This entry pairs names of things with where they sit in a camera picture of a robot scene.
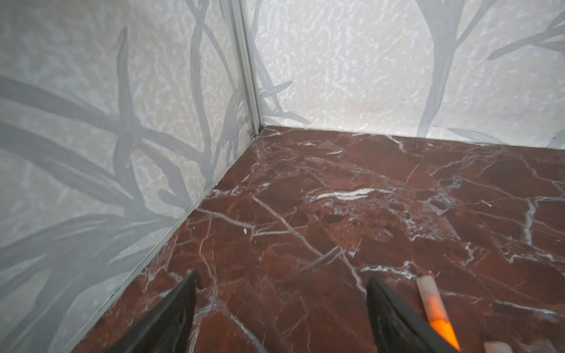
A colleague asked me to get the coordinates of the orange marker pen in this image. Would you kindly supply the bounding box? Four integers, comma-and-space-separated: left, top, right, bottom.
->
484, 341, 514, 353
416, 276, 461, 352

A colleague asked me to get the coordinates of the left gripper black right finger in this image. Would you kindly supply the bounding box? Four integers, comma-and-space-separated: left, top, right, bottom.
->
366, 277, 456, 353

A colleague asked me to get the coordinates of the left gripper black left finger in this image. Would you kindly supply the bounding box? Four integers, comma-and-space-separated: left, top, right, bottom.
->
106, 270, 201, 353

